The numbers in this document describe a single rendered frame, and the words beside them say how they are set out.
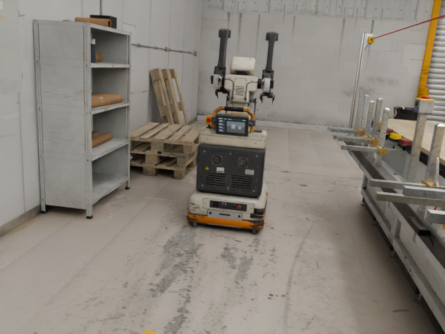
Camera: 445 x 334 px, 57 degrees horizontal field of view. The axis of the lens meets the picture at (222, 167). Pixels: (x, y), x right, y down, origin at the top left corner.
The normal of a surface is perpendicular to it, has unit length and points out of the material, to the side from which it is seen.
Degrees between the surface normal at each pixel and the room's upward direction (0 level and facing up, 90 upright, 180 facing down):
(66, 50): 90
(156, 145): 90
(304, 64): 90
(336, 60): 90
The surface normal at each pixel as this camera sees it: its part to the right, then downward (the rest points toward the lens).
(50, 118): -0.15, 0.23
